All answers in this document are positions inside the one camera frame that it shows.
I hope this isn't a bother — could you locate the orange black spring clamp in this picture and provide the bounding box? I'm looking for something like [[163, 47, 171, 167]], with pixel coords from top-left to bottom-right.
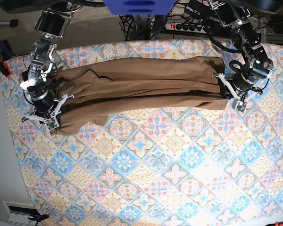
[[28, 214, 50, 223]]

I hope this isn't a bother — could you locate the red clamp bottom edge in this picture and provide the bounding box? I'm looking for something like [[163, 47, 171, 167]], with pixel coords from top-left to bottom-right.
[[272, 221, 283, 226]]

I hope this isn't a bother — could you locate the white floor vent box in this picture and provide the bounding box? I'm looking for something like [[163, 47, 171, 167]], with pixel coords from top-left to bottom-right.
[[3, 201, 38, 226]]

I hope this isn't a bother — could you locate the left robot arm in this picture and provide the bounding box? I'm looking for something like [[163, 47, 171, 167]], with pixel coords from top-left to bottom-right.
[[204, 0, 274, 112]]

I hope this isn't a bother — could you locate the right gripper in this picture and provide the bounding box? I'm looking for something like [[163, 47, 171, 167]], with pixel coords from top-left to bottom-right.
[[22, 93, 74, 131]]

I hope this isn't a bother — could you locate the brown t-shirt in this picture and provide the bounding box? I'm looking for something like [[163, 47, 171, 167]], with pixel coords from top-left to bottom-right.
[[54, 56, 227, 136]]

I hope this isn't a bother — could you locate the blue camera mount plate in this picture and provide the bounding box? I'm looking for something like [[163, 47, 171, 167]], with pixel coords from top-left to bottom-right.
[[103, 0, 175, 15]]

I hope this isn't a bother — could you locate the red black clamp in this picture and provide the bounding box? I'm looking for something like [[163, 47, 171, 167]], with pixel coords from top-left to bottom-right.
[[0, 57, 11, 77]]

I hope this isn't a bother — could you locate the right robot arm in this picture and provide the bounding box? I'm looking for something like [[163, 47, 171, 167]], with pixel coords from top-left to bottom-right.
[[19, 9, 74, 131]]

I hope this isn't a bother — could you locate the patterned tablecloth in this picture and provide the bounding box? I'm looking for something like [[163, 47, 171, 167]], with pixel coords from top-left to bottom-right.
[[1, 44, 283, 226]]

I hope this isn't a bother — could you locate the black floor block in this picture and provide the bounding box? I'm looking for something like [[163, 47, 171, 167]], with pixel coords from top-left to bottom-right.
[[10, 19, 18, 27]]

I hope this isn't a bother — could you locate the black power strip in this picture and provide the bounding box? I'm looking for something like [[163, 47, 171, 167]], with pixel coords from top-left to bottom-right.
[[165, 22, 206, 34]]

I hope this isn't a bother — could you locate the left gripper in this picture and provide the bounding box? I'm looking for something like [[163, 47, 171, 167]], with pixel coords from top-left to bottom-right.
[[212, 73, 263, 111]]

